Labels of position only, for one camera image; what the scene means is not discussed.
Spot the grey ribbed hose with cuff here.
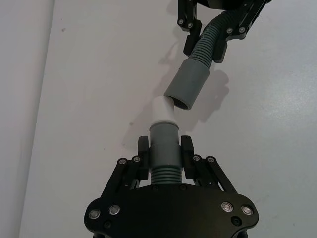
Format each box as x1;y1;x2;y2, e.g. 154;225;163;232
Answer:
164;9;246;112
148;123;183;186

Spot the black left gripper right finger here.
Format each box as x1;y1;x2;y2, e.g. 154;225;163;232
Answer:
180;135;238;196

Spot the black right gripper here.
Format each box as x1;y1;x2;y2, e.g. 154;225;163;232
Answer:
176;0;268;63

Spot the white plastic tube adapter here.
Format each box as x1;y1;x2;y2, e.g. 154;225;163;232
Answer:
151;96;178;127

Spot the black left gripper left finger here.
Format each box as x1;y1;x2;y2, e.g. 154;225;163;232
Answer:
106;135;151;197

